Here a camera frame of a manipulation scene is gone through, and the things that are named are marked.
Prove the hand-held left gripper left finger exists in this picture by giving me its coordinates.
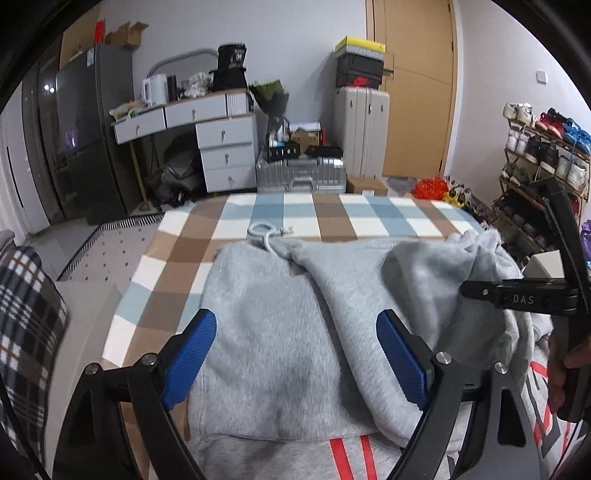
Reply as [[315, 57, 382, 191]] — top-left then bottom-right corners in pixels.
[[53, 308, 218, 480]]

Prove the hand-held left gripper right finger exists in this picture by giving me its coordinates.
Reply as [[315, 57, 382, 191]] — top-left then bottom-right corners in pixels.
[[376, 310, 541, 480]]

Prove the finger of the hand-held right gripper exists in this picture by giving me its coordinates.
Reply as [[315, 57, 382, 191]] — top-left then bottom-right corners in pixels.
[[462, 276, 591, 317], [529, 176, 585, 287]]

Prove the grey printed hoodie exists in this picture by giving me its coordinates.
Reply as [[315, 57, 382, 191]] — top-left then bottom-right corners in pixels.
[[187, 223, 573, 480]]

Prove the person's right hand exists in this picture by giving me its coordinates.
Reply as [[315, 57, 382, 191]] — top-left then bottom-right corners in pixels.
[[547, 332, 591, 411]]

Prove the white box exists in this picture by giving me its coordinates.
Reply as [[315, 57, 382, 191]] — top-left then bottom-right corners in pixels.
[[526, 251, 566, 280]]

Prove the wooden shoe rack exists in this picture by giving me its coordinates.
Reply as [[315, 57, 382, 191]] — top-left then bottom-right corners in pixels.
[[492, 117, 591, 252]]

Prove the pile of loose shoes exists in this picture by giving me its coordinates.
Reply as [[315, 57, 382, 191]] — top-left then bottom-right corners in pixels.
[[445, 178, 495, 232]]

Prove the checked bed sheet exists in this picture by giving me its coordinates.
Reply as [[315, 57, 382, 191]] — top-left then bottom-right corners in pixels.
[[102, 191, 492, 444]]

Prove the dotted floor mat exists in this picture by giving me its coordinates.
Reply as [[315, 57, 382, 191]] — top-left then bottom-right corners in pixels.
[[58, 215, 164, 282]]

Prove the red plastic bag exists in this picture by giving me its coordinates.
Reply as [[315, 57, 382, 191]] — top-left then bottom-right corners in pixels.
[[413, 178, 450, 201]]

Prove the black white plaid pillow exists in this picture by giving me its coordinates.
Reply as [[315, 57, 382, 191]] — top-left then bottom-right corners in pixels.
[[0, 244, 70, 462]]

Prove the small cardboard box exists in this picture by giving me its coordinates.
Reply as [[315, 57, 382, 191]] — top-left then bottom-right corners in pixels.
[[345, 176, 389, 195]]

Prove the wooden door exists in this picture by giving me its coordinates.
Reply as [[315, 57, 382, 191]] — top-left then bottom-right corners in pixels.
[[367, 0, 458, 178]]

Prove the wooden broom stick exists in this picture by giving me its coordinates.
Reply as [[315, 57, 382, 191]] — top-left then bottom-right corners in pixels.
[[131, 138, 151, 213]]

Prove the silver ribbed suitcase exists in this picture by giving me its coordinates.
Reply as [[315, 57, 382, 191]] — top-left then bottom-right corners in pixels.
[[256, 154, 347, 193]]

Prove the white upright suitcase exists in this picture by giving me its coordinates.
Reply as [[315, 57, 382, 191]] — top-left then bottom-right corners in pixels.
[[335, 85, 391, 178]]

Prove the flat black case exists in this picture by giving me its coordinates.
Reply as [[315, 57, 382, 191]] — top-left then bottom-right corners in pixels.
[[305, 145, 343, 160]]

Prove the white desk with drawers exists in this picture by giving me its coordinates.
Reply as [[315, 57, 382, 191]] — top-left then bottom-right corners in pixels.
[[113, 88, 259, 195]]

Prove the black crate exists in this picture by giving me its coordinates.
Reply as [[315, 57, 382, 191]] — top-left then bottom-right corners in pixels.
[[267, 138, 301, 163]]

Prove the brown cardboard box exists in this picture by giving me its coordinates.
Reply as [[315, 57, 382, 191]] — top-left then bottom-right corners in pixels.
[[291, 124, 321, 148]]

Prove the dark grey refrigerator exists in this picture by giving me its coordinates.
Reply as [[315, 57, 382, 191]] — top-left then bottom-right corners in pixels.
[[23, 44, 139, 227]]

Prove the black shoe box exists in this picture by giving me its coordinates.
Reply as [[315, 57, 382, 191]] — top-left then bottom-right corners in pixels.
[[335, 55, 384, 88]]

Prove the pile of packets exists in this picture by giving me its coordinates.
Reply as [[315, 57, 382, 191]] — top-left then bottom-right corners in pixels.
[[110, 99, 148, 118]]

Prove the yellow lid shoe box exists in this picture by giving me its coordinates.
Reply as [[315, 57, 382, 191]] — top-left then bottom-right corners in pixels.
[[335, 36, 386, 61]]

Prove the white electric kettle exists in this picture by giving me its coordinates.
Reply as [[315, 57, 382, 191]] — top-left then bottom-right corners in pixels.
[[141, 74, 169, 107]]

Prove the black wrapped flower bouquet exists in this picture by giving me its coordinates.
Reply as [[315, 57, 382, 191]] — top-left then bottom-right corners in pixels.
[[249, 79, 289, 153]]

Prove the black paper bag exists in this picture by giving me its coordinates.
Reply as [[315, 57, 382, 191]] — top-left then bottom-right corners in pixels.
[[212, 44, 250, 90]]

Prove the open cardboard box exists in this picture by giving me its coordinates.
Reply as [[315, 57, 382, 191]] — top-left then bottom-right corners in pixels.
[[105, 22, 148, 51]]

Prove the flat cardboard sheet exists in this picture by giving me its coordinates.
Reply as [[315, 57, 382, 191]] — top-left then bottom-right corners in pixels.
[[59, 8, 100, 70]]

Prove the grey arched mirror frame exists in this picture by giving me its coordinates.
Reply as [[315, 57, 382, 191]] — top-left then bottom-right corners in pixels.
[[148, 48, 220, 84]]

